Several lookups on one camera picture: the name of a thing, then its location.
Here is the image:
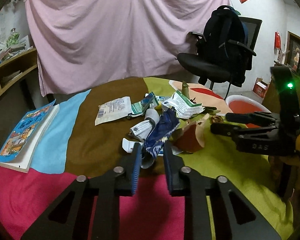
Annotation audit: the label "dark blue wrapper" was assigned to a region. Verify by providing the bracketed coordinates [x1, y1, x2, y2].
[145, 107, 180, 159]

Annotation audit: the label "glass jar green contents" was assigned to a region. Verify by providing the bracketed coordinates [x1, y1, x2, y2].
[6, 28, 20, 47]

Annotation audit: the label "framed picture on cabinet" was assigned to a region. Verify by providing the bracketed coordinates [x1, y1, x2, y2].
[285, 31, 300, 70]

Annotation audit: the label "wooden shelf unit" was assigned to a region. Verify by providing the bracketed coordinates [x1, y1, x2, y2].
[0, 48, 38, 99]

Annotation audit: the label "red cardboard box on floor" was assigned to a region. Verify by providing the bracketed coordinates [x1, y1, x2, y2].
[253, 77, 269, 98]

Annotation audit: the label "dark blue backpack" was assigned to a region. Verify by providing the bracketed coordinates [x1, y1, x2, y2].
[203, 4, 249, 72]

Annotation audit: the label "white green printed leaflet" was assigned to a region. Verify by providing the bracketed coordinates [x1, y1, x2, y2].
[162, 90, 205, 119]

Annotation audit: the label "blue cartoon children's book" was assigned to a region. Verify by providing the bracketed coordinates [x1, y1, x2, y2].
[0, 102, 59, 173]

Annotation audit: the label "red white plastic basin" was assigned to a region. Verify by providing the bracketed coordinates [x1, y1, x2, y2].
[223, 95, 273, 128]

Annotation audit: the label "red apple piece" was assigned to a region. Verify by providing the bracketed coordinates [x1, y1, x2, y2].
[172, 114, 210, 153]

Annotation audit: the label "green blue snack wrapper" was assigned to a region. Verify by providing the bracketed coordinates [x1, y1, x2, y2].
[128, 92, 159, 118]

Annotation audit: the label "white printed paper packet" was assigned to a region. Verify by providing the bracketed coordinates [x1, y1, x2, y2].
[95, 96, 132, 126]

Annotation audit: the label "stack of books on shelf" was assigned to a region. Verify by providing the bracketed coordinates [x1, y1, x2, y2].
[0, 35, 33, 64]

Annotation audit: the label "red hanging wall ornament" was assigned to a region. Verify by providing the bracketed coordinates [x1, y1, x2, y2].
[274, 31, 281, 50]

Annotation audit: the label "black office chair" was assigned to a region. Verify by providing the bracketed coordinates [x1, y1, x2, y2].
[177, 17, 262, 88]

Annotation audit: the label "wooden cabinet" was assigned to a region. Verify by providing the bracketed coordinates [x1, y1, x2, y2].
[262, 70, 300, 113]

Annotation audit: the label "person's right hand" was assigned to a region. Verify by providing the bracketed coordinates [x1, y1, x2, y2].
[268, 156, 300, 224]

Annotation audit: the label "colourful cartoon tablecloth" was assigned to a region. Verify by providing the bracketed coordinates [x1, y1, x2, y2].
[0, 77, 293, 239]

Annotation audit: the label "white crumpled paper wrapper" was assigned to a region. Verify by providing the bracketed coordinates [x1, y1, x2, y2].
[129, 109, 159, 141]

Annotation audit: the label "pink hanging bedsheet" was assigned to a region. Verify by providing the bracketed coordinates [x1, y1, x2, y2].
[25, 0, 230, 96]

